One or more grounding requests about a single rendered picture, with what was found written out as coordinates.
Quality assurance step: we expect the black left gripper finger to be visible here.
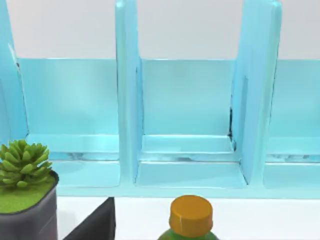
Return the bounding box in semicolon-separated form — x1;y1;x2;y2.
61;196;116;240

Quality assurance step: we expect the green plant in grey pot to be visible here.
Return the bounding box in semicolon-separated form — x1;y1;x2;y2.
0;139;60;240

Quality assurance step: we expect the green bottle with orange cap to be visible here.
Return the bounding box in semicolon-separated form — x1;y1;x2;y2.
156;195;215;240

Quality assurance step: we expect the light blue rack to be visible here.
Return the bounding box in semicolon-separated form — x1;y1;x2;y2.
0;0;320;199

